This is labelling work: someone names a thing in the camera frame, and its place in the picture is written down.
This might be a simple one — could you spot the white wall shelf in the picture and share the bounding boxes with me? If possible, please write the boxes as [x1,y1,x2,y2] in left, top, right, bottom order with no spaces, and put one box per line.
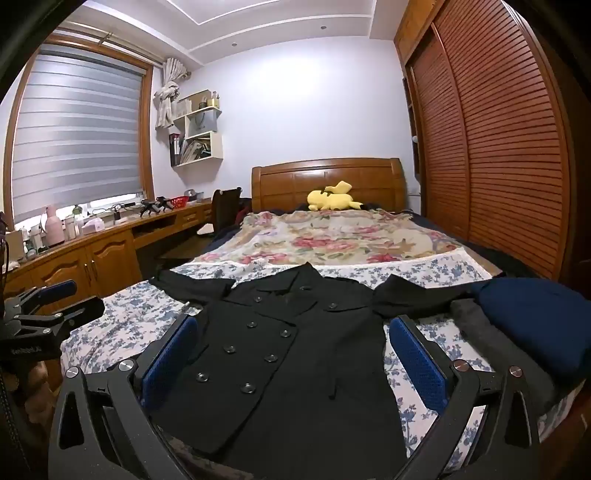
[170,89,223,168]

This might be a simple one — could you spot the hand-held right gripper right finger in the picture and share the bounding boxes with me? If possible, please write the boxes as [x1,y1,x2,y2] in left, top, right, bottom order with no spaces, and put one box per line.
[388,315,541,480]

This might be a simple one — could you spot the black tripod stand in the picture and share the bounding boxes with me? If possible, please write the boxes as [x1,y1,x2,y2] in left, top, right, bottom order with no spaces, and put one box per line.
[139,198,174,217]

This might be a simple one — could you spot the yellow plush toy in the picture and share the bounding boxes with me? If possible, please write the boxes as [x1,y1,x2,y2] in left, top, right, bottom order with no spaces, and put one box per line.
[307,181,363,212]

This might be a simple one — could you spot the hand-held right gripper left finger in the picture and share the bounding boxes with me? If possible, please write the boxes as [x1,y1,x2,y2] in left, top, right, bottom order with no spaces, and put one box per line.
[48,314,199,480]

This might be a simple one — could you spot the wooden headboard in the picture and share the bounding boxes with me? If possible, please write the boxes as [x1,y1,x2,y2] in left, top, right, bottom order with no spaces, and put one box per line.
[250,158,408,214]

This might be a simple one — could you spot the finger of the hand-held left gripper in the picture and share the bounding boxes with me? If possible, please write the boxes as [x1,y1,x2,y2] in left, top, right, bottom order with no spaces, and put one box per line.
[4,280,77,311]
[7,296,106,334]

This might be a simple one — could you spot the navy folded garment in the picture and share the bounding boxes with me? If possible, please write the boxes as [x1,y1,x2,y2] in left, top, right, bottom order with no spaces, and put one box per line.
[471,277,591,379]

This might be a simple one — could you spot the wooden window frame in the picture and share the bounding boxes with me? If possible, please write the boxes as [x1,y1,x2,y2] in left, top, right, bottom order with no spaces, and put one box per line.
[2,34,155,232]

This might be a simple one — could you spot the black double-breasted coat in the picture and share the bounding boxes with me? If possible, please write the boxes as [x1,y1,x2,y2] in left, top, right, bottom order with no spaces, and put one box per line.
[148,262,490,472]

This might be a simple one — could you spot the wooden desk cabinet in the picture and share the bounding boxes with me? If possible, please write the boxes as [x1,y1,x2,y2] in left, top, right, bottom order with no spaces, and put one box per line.
[0,196,218,324]

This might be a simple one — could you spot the dark wooden chair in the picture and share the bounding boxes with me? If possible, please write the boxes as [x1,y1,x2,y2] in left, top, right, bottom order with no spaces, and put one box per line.
[212,187,244,234]

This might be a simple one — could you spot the grey striped window blind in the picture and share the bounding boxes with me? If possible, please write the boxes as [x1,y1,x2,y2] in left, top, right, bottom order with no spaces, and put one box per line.
[11,48,144,224]

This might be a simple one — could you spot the cream tied curtain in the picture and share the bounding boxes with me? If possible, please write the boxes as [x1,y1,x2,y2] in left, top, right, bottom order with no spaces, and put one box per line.
[154,58,191,130]

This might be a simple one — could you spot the red floral blanket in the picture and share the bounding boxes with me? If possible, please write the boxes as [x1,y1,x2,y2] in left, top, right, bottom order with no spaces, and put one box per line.
[191,209,467,268]

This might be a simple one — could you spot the blue floral bedsheet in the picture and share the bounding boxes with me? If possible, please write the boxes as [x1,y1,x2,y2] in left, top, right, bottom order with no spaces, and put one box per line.
[60,254,583,480]

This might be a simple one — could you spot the wooden louvered wardrobe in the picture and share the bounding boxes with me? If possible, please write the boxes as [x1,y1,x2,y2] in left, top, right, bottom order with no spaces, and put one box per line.
[394,0,578,282]

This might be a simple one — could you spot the pink bottle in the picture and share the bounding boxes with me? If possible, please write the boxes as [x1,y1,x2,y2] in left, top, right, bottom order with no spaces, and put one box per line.
[42,206,65,247]

